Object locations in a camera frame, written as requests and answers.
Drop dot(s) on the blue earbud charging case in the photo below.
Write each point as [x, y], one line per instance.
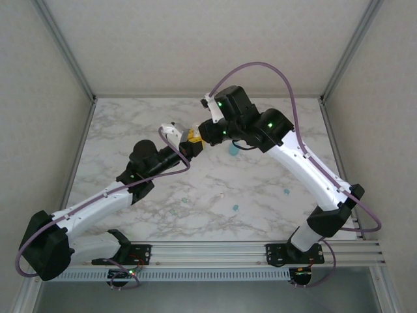
[232, 151]

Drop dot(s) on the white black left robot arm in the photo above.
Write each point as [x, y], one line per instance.
[97, 203]

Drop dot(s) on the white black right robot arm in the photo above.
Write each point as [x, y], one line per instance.
[309, 163]

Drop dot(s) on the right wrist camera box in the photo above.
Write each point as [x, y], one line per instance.
[215, 112]

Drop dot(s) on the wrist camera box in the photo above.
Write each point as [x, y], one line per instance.
[215, 112]
[171, 132]

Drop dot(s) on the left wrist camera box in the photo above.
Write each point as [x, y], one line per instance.
[171, 132]

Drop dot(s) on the aluminium frame crossbar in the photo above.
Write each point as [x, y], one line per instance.
[146, 96]

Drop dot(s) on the aluminium table side rail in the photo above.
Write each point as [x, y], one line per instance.
[85, 127]
[329, 124]

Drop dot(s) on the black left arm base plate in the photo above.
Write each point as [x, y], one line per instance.
[141, 257]

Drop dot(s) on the aluminium mounting rail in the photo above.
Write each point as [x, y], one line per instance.
[208, 254]

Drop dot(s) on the aluminium frame post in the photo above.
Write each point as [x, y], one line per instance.
[26, 296]
[349, 52]
[66, 52]
[386, 290]

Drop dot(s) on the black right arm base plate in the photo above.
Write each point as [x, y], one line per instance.
[277, 256]

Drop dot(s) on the aluminium lower frame post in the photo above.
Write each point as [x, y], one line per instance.
[26, 296]
[386, 290]

